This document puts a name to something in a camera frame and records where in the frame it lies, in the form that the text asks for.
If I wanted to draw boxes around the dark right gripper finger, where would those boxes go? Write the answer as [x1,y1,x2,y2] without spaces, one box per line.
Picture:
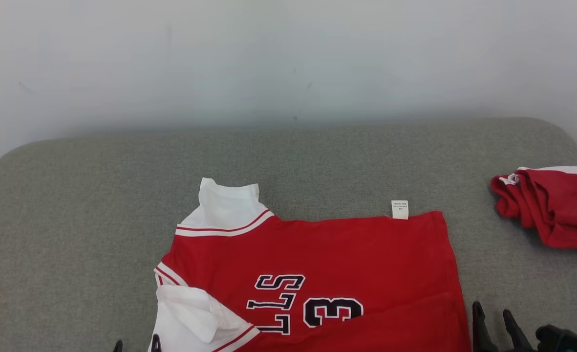
[502,309,534,352]
[471,302,500,352]

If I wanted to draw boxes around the red shorts with white stripe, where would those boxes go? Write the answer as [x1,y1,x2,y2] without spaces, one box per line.
[490,166,577,253]

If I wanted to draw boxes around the red jersey with white sleeves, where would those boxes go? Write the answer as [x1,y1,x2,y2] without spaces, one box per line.
[148,177,472,352]

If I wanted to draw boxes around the grey fabric sofa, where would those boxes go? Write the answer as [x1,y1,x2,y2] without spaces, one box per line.
[0,117,577,352]

